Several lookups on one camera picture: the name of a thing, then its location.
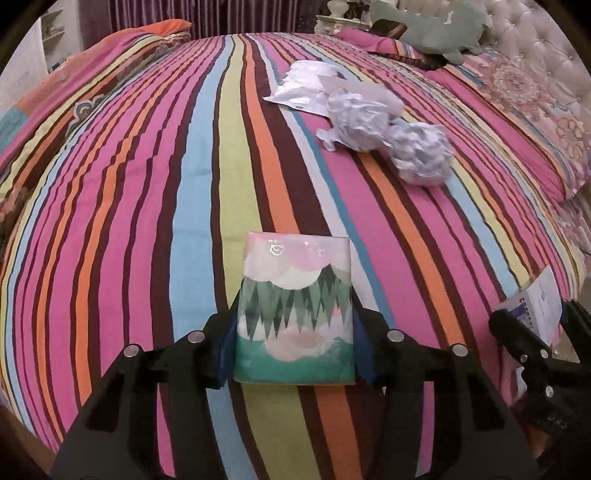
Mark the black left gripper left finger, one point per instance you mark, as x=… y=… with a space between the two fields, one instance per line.
x=145 y=395

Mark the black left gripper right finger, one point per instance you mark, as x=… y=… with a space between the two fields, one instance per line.
x=443 y=418

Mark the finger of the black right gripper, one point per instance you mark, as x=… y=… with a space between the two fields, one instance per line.
x=522 y=344
x=575 y=320

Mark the white small box trash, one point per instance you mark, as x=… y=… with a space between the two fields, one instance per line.
x=538 y=307

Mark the tissue pack with forest print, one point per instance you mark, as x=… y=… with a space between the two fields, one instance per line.
x=295 y=311

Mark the small white paper ball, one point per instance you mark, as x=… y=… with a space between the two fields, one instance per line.
x=421 y=152

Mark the large white paper ball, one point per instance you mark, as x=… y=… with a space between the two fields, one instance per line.
x=359 y=122

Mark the floral pink pillow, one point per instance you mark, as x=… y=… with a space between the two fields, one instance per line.
x=546 y=137

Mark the colourful striped bed sheet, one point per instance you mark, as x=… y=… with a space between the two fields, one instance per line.
x=128 y=224

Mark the beige tufted headboard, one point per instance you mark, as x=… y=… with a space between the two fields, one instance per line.
x=525 y=33

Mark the green plush toy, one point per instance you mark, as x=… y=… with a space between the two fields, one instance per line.
x=457 y=28

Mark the folded orange pink quilt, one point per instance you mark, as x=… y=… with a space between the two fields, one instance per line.
x=81 y=78

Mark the white plastic wrapper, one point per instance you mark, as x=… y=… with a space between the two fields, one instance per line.
x=301 y=88

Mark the pink striped far pillow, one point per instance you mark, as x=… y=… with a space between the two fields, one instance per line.
x=386 y=47

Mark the white bedside table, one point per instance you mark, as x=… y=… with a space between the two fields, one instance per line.
x=344 y=15

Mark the white wardrobe cabinet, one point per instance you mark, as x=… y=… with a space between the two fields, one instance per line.
x=49 y=42

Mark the purple curtain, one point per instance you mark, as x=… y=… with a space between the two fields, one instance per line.
x=207 y=18

